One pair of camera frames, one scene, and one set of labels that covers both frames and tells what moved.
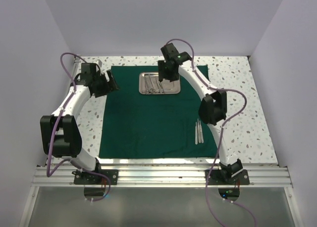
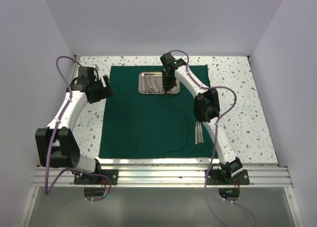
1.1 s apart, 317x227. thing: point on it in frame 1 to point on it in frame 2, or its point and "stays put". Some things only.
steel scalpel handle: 196,134 stays put
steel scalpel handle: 201,132 stays put
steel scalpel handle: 198,132 stays put
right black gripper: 161,68 to 168,86
